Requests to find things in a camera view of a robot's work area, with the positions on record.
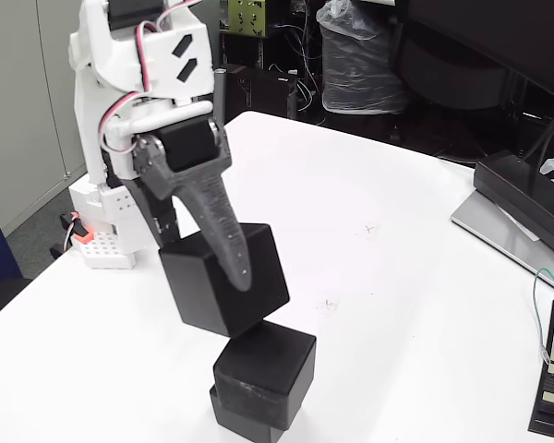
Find black cube block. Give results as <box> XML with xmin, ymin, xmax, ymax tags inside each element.
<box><xmin>159</xmin><ymin>223</ymin><xmax>291</xmax><ymax>338</ymax></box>
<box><xmin>211</xmin><ymin>320</ymin><xmax>318</xmax><ymax>431</ymax></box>
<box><xmin>209</xmin><ymin>385</ymin><xmax>287</xmax><ymax>443</ymax></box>

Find green perforated board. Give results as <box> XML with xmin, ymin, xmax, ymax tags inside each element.
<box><xmin>227</xmin><ymin>0</ymin><xmax>268</xmax><ymax>37</ymax></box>

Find silver monitor stand base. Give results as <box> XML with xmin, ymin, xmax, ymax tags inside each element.
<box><xmin>451</xmin><ymin>188</ymin><xmax>554</xmax><ymax>296</ymax></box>

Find grey metal cabinet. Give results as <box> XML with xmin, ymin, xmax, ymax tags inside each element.
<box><xmin>0</xmin><ymin>0</ymin><xmax>172</xmax><ymax>236</ymax></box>

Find grey metal post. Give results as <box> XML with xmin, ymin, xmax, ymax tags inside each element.
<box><xmin>213</xmin><ymin>67</ymin><xmax>228</xmax><ymax>135</ymax></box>

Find black computer monitor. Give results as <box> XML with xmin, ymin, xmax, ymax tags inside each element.
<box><xmin>396</xmin><ymin>0</ymin><xmax>554</xmax><ymax>195</ymax></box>

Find bin with clear plastic bag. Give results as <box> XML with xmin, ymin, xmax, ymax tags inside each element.
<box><xmin>316</xmin><ymin>0</ymin><xmax>407</xmax><ymax>115</ymax></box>

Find black equipment box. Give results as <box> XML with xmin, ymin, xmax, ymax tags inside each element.
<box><xmin>225</xmin><ymin>64</ymin><xmax>299</xmax><ymax>120</ymax></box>

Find green cable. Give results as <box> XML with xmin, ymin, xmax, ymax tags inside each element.
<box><xmin>532</xmin><ymin>267</ymin><xmax>554</xmax><ymax>364</ymax></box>

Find orange clip with cables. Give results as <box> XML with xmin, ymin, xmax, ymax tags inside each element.
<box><xmin>59</xmin><ymin>210</ymin><xmax>93</xmax><ymax>245</ymax></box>

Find tangled thin wires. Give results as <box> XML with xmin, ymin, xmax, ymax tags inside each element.
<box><xmin>271</xmin><ymin>22</ymin><xmax>327</xmax><ymax>112</ymax></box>

